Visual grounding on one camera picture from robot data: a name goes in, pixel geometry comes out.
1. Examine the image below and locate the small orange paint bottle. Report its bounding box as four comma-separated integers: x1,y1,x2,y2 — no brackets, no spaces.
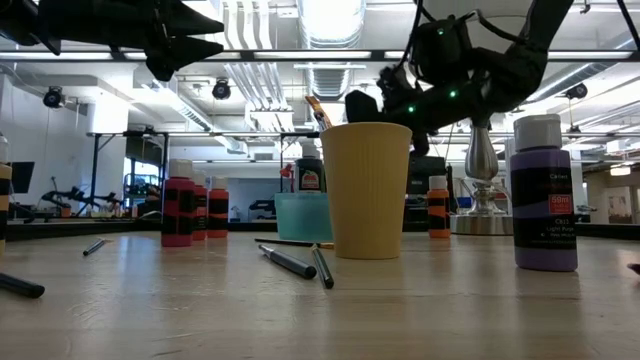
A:
427,174,452,239

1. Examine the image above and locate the black pen left edge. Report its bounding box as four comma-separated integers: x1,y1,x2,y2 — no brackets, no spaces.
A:
0,272,46,300

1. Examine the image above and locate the small light purple paint bottle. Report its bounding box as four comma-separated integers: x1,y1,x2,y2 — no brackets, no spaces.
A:
509,113,579,273

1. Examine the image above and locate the framed wall picture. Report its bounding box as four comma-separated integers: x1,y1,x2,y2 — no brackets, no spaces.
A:
606,193,634,225

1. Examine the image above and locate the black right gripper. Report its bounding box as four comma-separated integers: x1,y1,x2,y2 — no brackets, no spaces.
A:
344,89,476,157

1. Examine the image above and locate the overhead light bar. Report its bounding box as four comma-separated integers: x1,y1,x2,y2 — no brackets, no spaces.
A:
0,48,640,64

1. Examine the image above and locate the table lamp with white shade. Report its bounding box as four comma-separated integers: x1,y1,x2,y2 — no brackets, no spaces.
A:
422,0,551,236

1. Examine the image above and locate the large dark paint bottle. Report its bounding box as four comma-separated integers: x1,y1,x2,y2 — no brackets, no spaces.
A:
294,138,327,194

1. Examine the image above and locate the black cabinet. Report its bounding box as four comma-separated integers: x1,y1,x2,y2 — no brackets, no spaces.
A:
407,154,447,232

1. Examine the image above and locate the yellow ribbed cup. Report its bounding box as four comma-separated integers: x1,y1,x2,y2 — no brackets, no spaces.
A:
319,121,414,261

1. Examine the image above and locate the small red paint bottle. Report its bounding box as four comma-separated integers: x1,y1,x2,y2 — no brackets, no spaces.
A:
192,171,209,242
206,174,230,239

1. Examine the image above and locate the background black frame stand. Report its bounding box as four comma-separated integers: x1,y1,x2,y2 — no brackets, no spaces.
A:
87,130,321,221

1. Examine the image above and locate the small magenta paint bottle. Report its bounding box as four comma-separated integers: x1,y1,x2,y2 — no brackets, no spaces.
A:
160,158,196,248

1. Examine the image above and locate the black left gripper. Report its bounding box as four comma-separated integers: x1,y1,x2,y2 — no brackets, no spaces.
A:
37,0,225,82

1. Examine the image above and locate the black monitor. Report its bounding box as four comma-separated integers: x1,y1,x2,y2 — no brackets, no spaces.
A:
9,161,36,195

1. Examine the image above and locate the green plastic tray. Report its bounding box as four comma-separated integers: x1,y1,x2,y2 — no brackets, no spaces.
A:
273,192,326,244

